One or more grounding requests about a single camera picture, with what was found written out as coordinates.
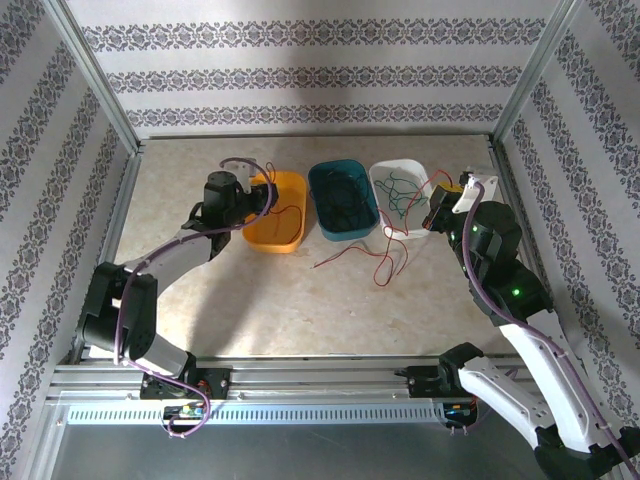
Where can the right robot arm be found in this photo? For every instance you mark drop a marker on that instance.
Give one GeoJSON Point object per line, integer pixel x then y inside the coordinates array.
{"type": "Point", "coordinates": [500, 395]}

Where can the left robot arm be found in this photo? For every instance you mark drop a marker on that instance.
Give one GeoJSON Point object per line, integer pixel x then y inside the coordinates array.
{"type": "Point", "coordinates": [115, 310]}

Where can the orange plastic bin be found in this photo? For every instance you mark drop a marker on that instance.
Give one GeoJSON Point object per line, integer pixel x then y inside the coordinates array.
{"type": "Point", "coordinates": [280, 230]}

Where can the white plastic bin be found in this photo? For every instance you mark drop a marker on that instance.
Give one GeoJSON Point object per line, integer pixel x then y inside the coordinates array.
{"type": "Point", "coordinates": [400, 167]}

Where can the teal plastic bin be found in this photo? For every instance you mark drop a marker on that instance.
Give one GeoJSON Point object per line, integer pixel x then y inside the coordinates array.
{"type": "Point", "coordinates": [345, 232]}

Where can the small circuit board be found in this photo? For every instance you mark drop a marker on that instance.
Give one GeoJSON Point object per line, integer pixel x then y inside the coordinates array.
{"type": "Point", "coordinates": [187, 411]}
{"type": "Point", "coordinates": [457, 411]}

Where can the grey metal panel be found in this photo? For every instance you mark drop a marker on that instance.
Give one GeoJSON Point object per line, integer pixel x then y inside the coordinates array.
{"type": "Point", "coordinates": [320, 450]}

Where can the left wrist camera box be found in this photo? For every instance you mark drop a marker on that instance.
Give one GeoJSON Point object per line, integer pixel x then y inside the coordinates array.
{"type": "Point", "coordinates": [245, 175]}

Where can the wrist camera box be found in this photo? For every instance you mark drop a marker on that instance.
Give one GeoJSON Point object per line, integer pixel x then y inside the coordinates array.
{"type": "Point", "coordinates": [472, 192]}
{"type": "Point", "coordinates": [245, 175]}

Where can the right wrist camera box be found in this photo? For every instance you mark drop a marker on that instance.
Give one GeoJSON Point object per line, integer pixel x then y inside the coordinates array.
{"type": "Point", "coordinates": [472, 192]}

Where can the aluminium side rail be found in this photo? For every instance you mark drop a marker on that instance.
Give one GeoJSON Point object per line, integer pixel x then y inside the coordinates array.
{"type": "Point", "coordinates": [500, 155]}
{"type": "Point", "coordinates": [120, 205]}

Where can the thin aluminium cross rail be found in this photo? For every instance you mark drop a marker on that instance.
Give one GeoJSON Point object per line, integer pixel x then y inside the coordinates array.
{"type": "Point", "coordinates": [315, 136]}

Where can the aluminium frame post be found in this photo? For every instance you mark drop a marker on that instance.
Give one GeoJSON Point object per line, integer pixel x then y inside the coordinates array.
{"type": "Point", "coordinates": [535, 75]}
{"type": "Point", "coordinates": [98, 75]}

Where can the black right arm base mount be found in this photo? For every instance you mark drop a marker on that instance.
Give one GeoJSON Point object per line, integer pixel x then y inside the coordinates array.
{"type": "Point", "coordinates": [425, 382]}

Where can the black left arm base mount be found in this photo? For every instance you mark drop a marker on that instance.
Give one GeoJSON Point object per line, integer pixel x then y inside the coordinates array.
{"type": "Point", "coordinates": [217, 382]}

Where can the wide aluminium frame rail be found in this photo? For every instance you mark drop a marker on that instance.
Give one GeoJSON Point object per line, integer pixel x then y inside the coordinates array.
{"type": "Point", "coordinates": [320, 380]}

